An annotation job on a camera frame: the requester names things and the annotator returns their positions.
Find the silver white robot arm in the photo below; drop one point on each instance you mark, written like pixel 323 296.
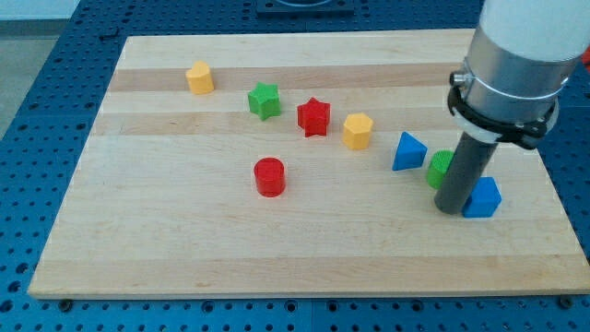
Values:
pixel 519 60

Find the wooden board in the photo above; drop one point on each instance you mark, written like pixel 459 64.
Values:
pixel 163 202

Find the red cylinder block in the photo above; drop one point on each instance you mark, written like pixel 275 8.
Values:
pixel 270 178

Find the red star block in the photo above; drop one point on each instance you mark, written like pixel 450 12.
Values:
pixel 313 117

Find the yellow hexagon block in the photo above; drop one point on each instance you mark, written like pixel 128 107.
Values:
pixel 357 130

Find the green star block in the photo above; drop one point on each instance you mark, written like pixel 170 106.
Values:
pixel 264 101

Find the blue triangle block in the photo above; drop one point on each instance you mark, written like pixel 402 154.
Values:
pixel 410 153

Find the yellow heart block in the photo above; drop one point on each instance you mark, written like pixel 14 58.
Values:
pixel 199 78

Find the green cylinder block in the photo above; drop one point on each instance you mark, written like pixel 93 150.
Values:
pixel 438 167

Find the grey cylindrical pointer rod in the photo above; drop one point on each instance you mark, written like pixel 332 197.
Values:
pixel 469 161

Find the blue pentagon block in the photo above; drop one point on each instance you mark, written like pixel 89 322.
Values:
pixel 483 200

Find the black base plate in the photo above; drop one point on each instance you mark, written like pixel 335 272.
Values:
pixel 286 8

